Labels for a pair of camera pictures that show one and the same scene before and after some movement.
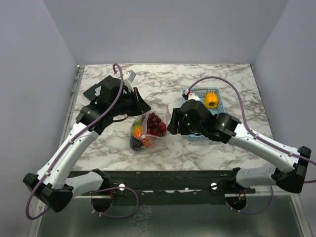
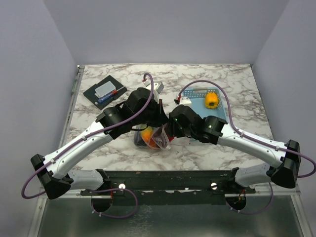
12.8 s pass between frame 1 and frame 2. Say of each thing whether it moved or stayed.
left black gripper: moved
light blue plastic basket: stayed
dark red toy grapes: moved
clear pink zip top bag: moved
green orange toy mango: moved
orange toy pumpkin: moved
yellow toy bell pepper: stayed
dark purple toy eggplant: moved
